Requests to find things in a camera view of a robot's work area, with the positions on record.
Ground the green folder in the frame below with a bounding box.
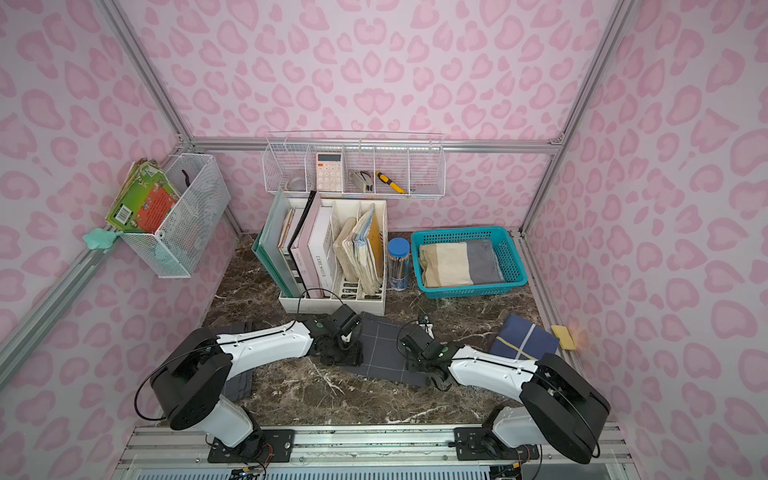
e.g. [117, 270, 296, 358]
[252, 189, 300, 298]

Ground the white mesh wall basket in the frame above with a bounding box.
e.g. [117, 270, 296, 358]
[122, 153, 231, 278]

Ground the clear tape roll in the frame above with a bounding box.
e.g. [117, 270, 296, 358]
[284, 175, 307, 192]

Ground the dark grey checked pillowcase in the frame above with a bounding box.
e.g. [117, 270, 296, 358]
[211, 321, 255, 403]
[343, 312, 429, 387]

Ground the white wire wall shelf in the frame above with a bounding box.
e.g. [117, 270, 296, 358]
[262, 135, 447, 199]

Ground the white file organizer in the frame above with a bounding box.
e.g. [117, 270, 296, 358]
[279, 196, 387, 316]

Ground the pink calculator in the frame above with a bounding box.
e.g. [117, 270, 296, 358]
[316, 152, 344, 192]

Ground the green red booklet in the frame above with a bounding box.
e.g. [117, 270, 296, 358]
[105, 158, 180, 234]

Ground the yellow utility knife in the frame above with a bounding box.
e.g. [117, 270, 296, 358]
[376, 171, 407, 195]

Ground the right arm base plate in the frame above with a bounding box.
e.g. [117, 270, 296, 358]
[452, 427, 541, 462]

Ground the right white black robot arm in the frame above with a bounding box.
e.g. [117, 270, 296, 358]
[397, 318, 611, 464]

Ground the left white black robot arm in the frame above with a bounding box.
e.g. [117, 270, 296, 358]
[146, 304, 363, 462]

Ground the navy blue folded pillowcase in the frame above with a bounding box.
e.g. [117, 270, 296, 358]
[490, 314, 559, 361]

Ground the blue lid pencil jar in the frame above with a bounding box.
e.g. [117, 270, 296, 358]
[387, 237, 411, 291]

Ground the white book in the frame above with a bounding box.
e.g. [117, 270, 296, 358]
[308, 206, 337, 290]

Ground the cream and grey pillowcase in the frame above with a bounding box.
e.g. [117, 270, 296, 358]
[418, 239, 504, 289]

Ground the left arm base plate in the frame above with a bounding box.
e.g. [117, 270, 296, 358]
[207, 429, 295, 465]

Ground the mint green clip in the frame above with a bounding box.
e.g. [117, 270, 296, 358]
[82, 228, 123, 250]

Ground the grey stapler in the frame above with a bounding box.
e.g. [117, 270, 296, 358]
[348, 170, 375, 194]

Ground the teal plastic basket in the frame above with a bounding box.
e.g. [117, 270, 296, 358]
[411, 226, 528, 299]

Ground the yellow sticky note pad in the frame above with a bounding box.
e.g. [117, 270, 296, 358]
[551, 325, 577, 351]

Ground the pink book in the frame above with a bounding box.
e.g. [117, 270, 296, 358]
[289, 190, 323, 299]

